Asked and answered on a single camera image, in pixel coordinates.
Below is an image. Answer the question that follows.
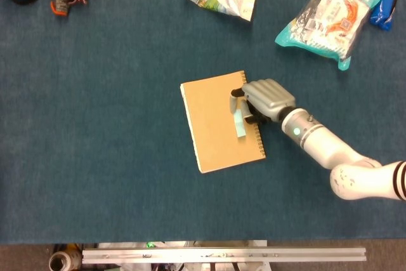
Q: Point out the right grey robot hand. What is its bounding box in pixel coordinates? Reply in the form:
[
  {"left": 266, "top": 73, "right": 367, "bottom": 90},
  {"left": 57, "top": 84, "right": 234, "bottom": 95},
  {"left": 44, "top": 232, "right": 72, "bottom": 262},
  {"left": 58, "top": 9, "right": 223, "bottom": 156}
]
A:
[{"left": 229, "top": 78, "right": 297, "bottom": 125}]

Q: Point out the light teal eraser block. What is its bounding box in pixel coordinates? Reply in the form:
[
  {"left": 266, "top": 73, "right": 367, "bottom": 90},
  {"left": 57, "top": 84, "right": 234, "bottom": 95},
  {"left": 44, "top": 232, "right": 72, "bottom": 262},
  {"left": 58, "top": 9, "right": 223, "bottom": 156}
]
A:
[{"left": 233, "top": 109, "right": 247, "bottom": 138}]

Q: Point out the teal clear snack package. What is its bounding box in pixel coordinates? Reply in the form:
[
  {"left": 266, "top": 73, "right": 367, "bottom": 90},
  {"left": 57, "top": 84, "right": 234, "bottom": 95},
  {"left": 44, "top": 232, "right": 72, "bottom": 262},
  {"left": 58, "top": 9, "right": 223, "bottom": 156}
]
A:
[{"left": 274, "top": 0, "right": 383, "bottom": 71}]

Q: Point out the kraft spiral notebook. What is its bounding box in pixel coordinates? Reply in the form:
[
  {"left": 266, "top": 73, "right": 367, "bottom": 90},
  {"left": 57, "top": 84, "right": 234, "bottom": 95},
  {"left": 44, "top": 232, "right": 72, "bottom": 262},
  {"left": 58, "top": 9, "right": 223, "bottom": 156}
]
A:
[{"left": 180, "top": 70, "right": 266, "bottom": 174}]

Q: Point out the blue snack packet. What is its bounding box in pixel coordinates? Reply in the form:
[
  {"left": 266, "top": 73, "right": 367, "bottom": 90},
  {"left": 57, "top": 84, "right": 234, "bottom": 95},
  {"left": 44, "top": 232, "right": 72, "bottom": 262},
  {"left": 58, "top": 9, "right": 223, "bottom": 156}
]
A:
[{"left": 369, "top": 0, "right": 400, "bottom": 32}]

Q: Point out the blue table cloth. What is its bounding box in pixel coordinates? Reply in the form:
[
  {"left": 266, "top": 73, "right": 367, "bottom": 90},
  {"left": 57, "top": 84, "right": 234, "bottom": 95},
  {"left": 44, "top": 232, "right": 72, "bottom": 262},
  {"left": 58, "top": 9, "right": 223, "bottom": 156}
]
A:
[{"left": 0, "top": 0, "right": 406, "bottom": 246}]

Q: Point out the brown tape roll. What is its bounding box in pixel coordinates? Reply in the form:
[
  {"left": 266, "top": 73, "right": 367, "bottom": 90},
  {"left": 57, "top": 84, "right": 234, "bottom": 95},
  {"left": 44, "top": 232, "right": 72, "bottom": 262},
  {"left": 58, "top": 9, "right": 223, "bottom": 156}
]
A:
[{"left": 48, "top": 251, "right": 83, "bottom": 271}]

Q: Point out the aluminium profile rail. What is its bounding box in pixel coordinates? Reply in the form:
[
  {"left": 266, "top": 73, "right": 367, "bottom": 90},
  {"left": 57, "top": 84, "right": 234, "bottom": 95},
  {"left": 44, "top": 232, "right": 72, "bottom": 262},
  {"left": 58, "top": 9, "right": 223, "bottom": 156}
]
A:
[{"left": 82, "top": 247, "right": 367, "bottom": 265}]

